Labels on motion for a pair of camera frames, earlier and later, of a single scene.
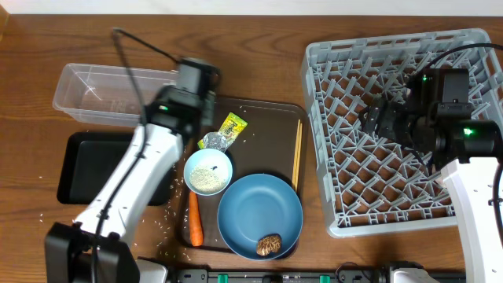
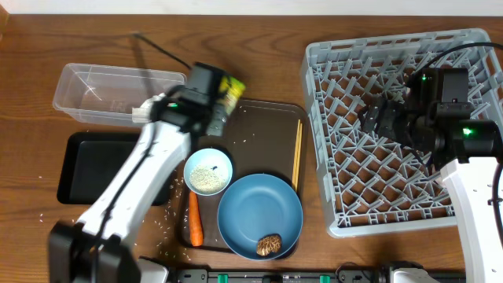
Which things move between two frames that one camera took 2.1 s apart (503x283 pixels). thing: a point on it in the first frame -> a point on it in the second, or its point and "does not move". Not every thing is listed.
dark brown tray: x=273 y=142 does not move
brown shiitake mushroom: x=268 y=244 does not move
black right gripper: x=393 y=112 does not move
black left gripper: x=211 y=104 -> x=219 y=123
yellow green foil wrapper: x=219 y=140 -> x=233 y=90
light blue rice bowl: x=207 y=171 does not move
